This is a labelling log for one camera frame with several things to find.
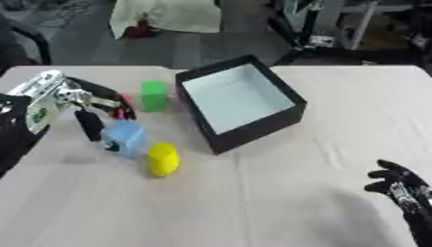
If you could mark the white frame leg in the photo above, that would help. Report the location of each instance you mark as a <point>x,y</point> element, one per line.
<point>360,25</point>

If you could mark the green block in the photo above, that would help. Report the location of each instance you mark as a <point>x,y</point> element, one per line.
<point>153,96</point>

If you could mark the black box with white inside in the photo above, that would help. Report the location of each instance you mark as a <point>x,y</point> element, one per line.
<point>239,96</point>

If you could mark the black chair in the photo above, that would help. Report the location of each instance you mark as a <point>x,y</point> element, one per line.
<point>25,41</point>

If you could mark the red block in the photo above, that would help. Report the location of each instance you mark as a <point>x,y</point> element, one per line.
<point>126,99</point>

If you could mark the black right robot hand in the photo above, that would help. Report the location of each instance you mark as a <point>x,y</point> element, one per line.
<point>402,180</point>

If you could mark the white cloth bag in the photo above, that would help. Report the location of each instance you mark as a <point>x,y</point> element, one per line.
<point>166,14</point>

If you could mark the yellow cylinder block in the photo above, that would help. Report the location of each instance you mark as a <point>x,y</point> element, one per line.
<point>163,159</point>

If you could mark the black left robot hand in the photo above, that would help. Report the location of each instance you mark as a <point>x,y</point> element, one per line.
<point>90,123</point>

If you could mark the black stand frame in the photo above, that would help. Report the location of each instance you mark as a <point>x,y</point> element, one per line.
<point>298,29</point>

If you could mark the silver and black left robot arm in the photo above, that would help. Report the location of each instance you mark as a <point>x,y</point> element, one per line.
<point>39,96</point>

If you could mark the small red object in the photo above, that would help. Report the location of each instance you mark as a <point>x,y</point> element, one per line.
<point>140,29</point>

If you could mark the light blue cube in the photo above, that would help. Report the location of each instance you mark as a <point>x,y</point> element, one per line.
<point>126,138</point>

